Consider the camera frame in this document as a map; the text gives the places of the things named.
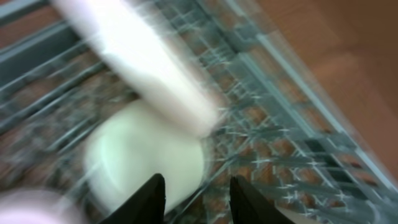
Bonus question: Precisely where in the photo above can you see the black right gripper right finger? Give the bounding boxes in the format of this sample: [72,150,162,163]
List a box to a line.
[229,175,294,224]

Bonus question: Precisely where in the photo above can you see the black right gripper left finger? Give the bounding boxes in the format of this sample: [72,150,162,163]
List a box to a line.
[99,174,166,224]

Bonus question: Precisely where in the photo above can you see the white bowl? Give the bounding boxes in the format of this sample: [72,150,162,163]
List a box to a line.
[84,100,206,213]

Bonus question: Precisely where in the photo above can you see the pink plate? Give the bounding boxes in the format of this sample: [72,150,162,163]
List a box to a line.
[52,0,220,137]

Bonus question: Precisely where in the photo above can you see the pink bowl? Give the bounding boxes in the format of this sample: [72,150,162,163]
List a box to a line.
[1,189,87,224]

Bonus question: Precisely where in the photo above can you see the grey dishwasher rack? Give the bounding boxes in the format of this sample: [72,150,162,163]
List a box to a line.
[1,1,397,223]

